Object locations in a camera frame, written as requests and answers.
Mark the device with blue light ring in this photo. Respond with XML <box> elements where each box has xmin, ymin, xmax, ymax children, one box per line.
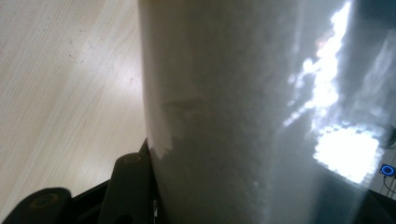
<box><xmin>378</xmin><ymin>163</ymin><xmax>396</xmax><ymax>177</ymax></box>

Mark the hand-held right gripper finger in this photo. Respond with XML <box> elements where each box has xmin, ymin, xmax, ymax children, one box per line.
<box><xmin>138</xmin><ymin>138</ymin><xmax>157</xmax><ymax>224</ymax></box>

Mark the thin black device cable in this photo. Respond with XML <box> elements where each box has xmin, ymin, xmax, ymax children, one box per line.
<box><xmin>382</xmin><ymin>175</ymin><xmax>396</xmax><ymax>198</ymax></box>

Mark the red and white spout pouch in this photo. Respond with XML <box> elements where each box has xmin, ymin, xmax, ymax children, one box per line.
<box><xmin>136</xmin><ymin>0</ymin><xmax>396</xmax><ymax>224</ymax></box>

